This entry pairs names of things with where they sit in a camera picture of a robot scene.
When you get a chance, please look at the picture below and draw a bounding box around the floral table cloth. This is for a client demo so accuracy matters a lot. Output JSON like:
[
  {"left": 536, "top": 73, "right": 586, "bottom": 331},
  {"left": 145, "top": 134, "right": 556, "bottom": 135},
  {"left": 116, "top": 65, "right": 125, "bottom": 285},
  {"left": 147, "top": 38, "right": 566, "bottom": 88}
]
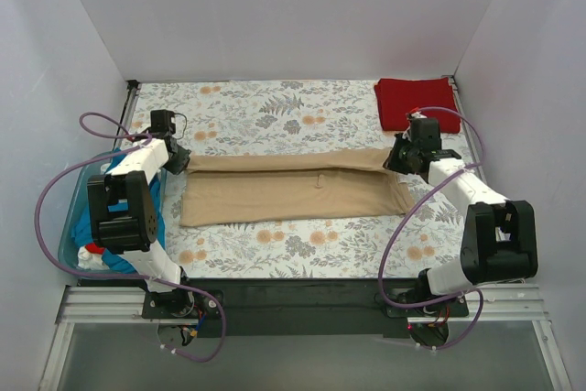
[{"left": 125, "top": 81, "right": 464, "bottom": 278}]

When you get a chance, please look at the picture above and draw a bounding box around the aluminium frame rail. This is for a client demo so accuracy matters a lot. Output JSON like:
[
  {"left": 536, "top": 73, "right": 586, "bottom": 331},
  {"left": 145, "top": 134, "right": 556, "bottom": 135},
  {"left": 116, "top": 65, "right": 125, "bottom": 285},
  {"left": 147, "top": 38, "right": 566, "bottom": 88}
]
[{"left": 57, "top": 284, "right": 549, "bottom": 323}]

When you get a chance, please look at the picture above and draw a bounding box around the teal plastic basket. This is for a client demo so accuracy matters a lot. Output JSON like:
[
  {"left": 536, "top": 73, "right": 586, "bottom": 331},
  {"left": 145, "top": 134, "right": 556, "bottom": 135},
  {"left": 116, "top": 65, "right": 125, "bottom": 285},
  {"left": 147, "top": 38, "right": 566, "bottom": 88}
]
[{"left": 58, "top": 141, "right": 179, "bottom": 282}]

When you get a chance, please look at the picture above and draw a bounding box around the folded red t shirt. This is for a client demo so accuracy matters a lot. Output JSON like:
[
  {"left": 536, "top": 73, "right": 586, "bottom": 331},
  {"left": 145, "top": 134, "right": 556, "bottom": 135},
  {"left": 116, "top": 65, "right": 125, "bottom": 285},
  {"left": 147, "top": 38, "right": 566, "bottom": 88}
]
[{"left": 374, "top": 78, "right": 457, "bottom": 132}]

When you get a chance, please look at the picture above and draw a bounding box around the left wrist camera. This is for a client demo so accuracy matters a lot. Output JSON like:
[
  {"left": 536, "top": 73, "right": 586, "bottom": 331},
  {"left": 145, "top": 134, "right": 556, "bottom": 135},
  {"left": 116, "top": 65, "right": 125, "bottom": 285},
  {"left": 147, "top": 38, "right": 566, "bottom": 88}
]
[{"left": 148, "top": 110, "right": 177, "bottom": 138}]

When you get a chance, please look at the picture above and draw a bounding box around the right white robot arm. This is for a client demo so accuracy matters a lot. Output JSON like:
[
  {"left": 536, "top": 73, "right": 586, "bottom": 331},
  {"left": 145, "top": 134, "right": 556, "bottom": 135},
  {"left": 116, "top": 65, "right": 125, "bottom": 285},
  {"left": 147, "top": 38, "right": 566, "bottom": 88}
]
[{"left": 385, "top": 134, "right": 538, "bottom": 316}]

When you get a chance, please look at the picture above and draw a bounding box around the beige t shirt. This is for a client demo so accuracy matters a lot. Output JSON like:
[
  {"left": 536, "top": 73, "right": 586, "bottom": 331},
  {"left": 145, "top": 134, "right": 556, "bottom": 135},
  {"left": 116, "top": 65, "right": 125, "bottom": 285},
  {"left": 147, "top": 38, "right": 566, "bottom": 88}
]
[{"left": 179, "top": 148, "right": 415, "bottom": 227}]

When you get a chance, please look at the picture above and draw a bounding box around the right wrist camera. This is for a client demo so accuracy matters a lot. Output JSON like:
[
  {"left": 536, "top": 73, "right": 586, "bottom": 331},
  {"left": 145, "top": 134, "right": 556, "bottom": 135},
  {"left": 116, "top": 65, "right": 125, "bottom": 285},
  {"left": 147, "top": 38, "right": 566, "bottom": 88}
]
[{"left": 409, "top": 117, "right": 442, "bottom": 150}]

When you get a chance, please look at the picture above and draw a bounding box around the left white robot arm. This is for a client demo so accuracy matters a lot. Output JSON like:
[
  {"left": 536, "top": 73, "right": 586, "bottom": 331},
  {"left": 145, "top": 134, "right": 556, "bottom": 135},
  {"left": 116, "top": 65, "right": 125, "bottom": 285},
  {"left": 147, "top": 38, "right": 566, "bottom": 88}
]
[{"left": 87, "top": 139, "right": 195, "bottom": 318}]

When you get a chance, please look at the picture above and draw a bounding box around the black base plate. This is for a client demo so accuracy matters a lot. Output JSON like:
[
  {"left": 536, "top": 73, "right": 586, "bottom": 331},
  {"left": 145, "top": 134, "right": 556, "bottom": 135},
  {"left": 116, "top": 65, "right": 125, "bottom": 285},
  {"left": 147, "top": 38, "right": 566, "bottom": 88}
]
[{"left": 141, "top": 277, "right": 472, "bottom": 340}]

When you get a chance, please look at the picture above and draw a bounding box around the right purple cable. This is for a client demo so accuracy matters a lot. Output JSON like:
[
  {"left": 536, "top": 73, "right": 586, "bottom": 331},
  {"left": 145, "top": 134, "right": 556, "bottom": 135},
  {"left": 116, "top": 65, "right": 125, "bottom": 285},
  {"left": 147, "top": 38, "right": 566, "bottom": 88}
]
[{"left": 377, "top": 106, "right": 487, "bottom": 351}]

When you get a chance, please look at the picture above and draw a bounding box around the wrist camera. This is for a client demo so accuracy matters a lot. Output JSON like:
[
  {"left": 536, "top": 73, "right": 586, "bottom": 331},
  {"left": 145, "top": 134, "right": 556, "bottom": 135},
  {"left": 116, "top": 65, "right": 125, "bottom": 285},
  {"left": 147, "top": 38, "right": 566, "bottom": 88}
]
[
  {"left": 409, "top": 117, "right": 442, "bottom": 150},
  {"left": 148, "top": 110, "right": 177, "bottom": 138}
]

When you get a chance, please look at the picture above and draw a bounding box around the white and red garment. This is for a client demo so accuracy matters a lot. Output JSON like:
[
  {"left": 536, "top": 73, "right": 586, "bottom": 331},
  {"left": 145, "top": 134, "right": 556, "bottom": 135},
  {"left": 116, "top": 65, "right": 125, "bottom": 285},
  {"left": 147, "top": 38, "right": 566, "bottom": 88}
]
[{"left": 77, "top": 246, "right": 108, "bottom": 271}]

